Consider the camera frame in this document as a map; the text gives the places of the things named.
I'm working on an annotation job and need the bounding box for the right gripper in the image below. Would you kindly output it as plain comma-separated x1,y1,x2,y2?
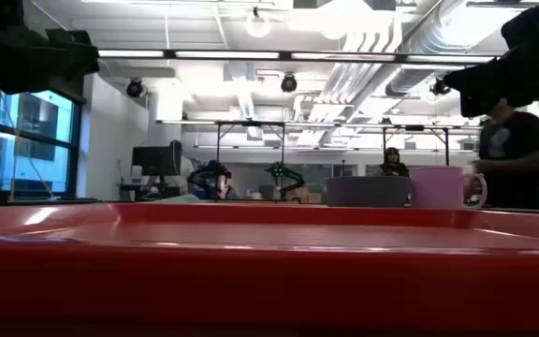
443,0,539,119

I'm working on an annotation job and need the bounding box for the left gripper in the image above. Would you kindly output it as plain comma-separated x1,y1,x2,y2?
0,27,100,105

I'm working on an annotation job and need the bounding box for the pink ribbed mug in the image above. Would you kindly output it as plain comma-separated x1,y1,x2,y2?
409,165,488,210

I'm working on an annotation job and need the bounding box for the blue-grey bowl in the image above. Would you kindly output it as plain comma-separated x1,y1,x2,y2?
324,175,413,209

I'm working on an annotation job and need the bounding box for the green cloth napkin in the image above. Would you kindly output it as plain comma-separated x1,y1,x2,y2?
150,193,204,205

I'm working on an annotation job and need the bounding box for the red plastic tray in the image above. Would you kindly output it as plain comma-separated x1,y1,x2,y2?
0,201,539,337

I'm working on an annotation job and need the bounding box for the person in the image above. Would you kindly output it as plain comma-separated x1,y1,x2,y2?
373,146,411,178
471,97,539,211
164,139,197,196

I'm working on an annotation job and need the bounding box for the black monitor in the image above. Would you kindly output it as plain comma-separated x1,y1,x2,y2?
131,145,182,178

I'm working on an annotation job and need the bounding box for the black overhead bar with lights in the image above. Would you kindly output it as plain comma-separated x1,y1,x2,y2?
97,48,503,66

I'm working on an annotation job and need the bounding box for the cardboard box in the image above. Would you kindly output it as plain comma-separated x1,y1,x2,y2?
296,185,323,205

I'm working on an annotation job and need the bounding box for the round pendant lamp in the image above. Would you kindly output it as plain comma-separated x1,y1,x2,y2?
245,6,271,39

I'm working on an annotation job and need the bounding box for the black ceiling camera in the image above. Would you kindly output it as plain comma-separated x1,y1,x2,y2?
430,77,452,97
280,73,299,94
125,78,146,99

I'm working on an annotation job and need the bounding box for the silver ventilation duct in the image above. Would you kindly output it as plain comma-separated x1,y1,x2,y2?
385,0,509,98

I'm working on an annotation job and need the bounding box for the window with black frame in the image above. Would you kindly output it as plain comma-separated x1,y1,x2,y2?
0,90,82,198

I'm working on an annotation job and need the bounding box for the yellow extension cable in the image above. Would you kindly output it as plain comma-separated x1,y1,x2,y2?
0,92,55,201

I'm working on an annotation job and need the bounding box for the black aluminium table frame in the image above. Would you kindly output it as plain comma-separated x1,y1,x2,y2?
0,171,100,207

